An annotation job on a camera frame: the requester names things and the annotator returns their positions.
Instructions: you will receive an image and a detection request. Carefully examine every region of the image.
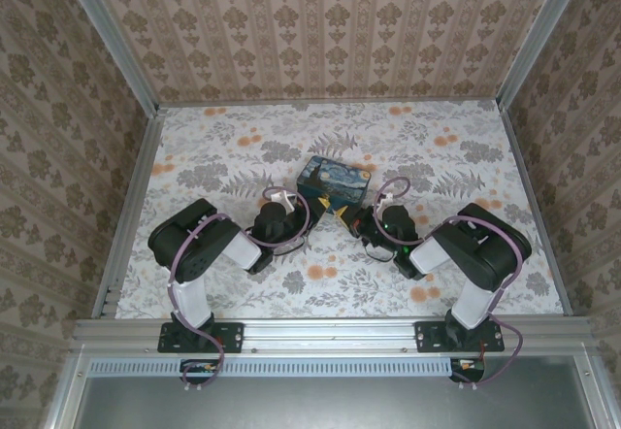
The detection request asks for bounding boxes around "grey slotted cable duct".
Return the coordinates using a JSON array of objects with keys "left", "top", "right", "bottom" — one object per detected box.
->
[{"left": 89, "top": 356, "right": 486, "bottom": 378}]

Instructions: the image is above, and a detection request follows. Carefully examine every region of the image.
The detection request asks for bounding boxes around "aluminium frame post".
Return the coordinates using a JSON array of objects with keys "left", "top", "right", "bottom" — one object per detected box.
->
[
  {"left": 495, "top": 0, "right": 592, "bottom": 110},
  {"left": 56, "top": 0, "right": 162, "bottom": 116}
]

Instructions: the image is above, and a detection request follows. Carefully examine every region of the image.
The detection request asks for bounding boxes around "grey sheet metal panel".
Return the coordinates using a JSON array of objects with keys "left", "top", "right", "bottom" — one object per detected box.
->
[{"left": 46, "top": 354, "right": 613, "bottom": 429}]

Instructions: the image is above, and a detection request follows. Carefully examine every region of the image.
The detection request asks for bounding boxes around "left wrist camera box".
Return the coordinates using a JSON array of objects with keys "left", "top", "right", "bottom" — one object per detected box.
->
[{"left": 270, "top": 189, "right": 298, "bottom": 210}]

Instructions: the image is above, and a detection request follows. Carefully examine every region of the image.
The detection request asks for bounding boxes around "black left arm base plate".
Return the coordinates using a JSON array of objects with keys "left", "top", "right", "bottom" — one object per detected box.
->
[{"left": 157, "top": 320, "right": 245, "bottom": 354}]

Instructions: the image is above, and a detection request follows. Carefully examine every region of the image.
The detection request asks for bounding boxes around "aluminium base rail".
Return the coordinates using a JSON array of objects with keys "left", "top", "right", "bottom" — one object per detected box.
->
[{"left": 72, "top": 315, "right": 596, "bottom": 353}]

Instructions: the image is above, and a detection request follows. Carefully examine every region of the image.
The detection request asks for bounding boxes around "aluminium table side rail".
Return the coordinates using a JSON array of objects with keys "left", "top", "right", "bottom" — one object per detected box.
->
[
  {"left": 90, "top": 108, "right": 167, "bottom": 319},
  {"left": 498, "top": 102, "right": 577, "bottom": 315}
]

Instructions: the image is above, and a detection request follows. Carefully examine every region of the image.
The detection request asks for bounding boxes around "black cable connector box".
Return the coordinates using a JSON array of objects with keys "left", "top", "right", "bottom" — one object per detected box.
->
[
  {"left": 449, "top": 356, "right": 487, "bottom": 384},
  {"left": 180, "top": 358, "right": 220, "bottom": 386}
]

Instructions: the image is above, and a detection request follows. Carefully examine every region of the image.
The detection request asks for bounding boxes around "starry night printed tin box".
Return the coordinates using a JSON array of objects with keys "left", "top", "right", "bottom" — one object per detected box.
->
[{"left": 295, "top": 154, "right": 375, "bottom": 217}]

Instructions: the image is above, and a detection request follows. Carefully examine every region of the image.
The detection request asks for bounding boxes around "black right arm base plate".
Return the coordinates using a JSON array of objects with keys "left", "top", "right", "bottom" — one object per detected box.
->
[{"left": 415, "top": 319, "right": 506, "bottom": 354}]

